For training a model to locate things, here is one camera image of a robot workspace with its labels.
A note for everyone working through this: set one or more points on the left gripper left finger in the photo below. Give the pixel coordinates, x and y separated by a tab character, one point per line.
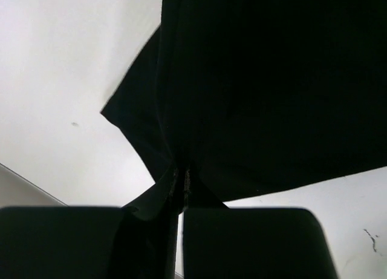
134	241

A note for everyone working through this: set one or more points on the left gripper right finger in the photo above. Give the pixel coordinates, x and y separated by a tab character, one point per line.
222	242

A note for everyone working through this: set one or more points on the black skirt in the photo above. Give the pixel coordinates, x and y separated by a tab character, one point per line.
260	96

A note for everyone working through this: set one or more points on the aluminium table edge rail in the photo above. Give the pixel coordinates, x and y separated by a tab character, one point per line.
18	191

